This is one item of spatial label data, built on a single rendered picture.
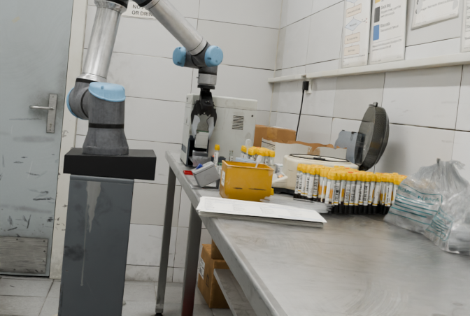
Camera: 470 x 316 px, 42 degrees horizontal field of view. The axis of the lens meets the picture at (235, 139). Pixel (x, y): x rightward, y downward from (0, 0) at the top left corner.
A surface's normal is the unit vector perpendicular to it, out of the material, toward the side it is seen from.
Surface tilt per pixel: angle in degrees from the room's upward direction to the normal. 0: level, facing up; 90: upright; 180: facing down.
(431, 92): 90
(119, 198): 90
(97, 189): 90
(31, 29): 90
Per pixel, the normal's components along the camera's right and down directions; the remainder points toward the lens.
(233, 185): 0.13, 0.07
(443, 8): -0.98, -0.07
